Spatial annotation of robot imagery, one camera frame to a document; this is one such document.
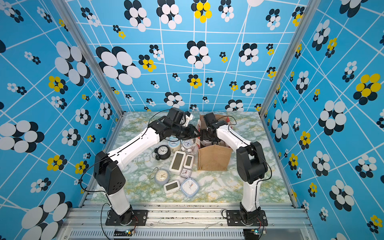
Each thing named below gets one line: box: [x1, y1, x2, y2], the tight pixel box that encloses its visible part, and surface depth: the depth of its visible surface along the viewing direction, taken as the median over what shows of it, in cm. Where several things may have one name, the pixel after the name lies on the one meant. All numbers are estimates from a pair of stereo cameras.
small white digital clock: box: [183, 154, 195, 169], surface depth 93 cm
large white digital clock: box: [169, 150, 186, 176], surface depth 90 cm
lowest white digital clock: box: [163, 180, 181, 194], surface depth 82 cm
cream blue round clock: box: [168, 137, 181, 152], surface depth 98 cm
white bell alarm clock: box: [181, 138, 197, 153], surface depth 98 cm
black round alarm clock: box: [154, 145, 171, 161], surface depth 96 cm
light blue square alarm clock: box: [180, 177, 200, 198], surface depth 82 cm
